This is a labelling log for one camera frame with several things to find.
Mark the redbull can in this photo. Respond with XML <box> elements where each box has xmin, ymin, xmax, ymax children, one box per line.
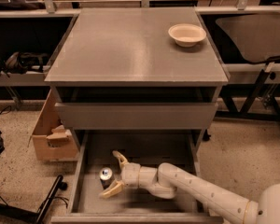
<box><xmin>99</xmin><ymin>167</ymin><xmax>114</xmax><ymax>189</ymax></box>

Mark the top grey drawer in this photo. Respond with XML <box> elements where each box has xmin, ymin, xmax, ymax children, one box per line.
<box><xmin>55</xmin><ymin>103</ymin><xmax>217</xmax><ymax>130</ymax></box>

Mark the black chair base leg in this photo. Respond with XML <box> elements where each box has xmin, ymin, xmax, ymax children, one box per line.
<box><xmin>0</xmin><ymin>175</ymin><xmax>69</xmax><ymax>224</ymax></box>

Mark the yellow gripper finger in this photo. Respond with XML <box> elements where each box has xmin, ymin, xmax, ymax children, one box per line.
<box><xmin>112</xmin><ymin>150</ymin><xmax>129</xmax><ymax>168</ymax></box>
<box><xmin>99</xmin><ymin>180</ymin><xmax>124</xmax><ymax>199</ymax></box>

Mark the white paper bowl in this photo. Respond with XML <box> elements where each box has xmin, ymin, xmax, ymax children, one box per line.
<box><xmin>168</xmin><ymin>23</ymin><xmax>206</xmax><ymax>48</ymax></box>

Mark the black office chair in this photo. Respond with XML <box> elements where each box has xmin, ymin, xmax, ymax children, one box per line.
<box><xmin>215</xmin><ymin>13</ymin><xmax>280</xmax><ymax>119</ymax></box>

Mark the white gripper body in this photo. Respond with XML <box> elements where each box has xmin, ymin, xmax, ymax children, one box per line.
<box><xmin>120</xmin><ymin>162</ymin><xmax>141</xmax><ymax>189</ymax></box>

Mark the cardboard box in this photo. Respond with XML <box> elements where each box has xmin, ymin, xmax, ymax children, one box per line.
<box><xmin>32</xmin><ymin>91</ymin><xmax>79</xmax><ymax>161</ymax></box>

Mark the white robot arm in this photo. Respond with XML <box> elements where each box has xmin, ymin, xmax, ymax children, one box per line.
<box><xmin>100</xmin><ymin>150</ymin><xmax>280</xmax><ymax>224</ymax></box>

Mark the grey drawer cabinet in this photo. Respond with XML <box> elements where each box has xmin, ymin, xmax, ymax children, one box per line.
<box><xmin>46</xmin><ymin>7</ymin><xmax>228</xmax><ymax>146</ymax></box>

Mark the black headset on shelf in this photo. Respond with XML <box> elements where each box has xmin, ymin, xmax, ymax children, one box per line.
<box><xmin>0</xmin><ymin>51</ymin><xmax>49</xmax><ymax>75</ymax></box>

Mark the open middle drawer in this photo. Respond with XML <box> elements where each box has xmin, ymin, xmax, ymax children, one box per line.
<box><xmin>51</xmin><ymin>132</ymin><xmax>223</xmax><ymax>224</ymax></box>

